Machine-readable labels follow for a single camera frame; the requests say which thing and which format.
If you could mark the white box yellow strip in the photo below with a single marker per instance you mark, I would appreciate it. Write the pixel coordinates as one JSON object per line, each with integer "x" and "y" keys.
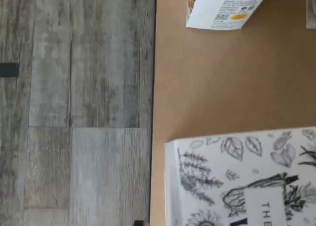
{"x": 247, "y": 166}

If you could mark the yellow granola box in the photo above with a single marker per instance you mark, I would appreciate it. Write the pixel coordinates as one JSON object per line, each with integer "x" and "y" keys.
{"x": 214, "y": 11}

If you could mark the brown shelf board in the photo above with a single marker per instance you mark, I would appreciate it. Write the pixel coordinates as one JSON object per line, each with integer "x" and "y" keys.
{"x": 222, "y": 75}

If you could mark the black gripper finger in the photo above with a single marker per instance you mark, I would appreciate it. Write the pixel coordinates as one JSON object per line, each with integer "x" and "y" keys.
{"x": 138, "y": 223}

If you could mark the grey printed box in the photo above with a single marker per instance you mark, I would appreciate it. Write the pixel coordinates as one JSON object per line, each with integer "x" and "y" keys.
{"x": 311, "y": 9}

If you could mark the black floor tape strip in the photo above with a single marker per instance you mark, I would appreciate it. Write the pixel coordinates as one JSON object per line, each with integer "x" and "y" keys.
{"x": 8, "y": 69}

